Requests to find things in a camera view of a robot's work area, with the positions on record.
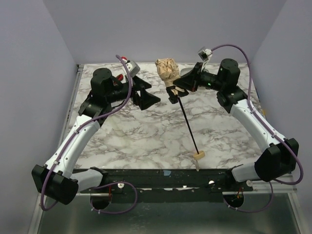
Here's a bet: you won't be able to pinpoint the beige folding umbrella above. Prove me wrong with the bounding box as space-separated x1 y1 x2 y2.
155 58 205 172

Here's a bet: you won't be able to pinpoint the beige zippered umbrella case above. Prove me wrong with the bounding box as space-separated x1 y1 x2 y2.
180 68 192 77

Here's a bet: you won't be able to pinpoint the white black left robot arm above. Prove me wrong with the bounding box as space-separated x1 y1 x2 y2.
31 68 160 205

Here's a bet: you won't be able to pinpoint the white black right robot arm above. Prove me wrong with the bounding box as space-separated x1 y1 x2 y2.
155 58 303 182

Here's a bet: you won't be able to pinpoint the red yellow pliers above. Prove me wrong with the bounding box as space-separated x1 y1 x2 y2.
116 74 124 81

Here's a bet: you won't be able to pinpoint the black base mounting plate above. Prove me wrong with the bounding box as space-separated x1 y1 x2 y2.
81 169 253 203

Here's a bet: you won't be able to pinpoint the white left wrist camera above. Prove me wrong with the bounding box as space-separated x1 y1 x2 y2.
121 57 140 78

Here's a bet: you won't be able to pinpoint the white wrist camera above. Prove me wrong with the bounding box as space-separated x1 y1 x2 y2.
121 57 140 78
198 47 213 71

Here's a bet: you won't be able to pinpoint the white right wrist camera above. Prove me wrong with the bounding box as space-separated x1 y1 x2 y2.
198 47 213 71

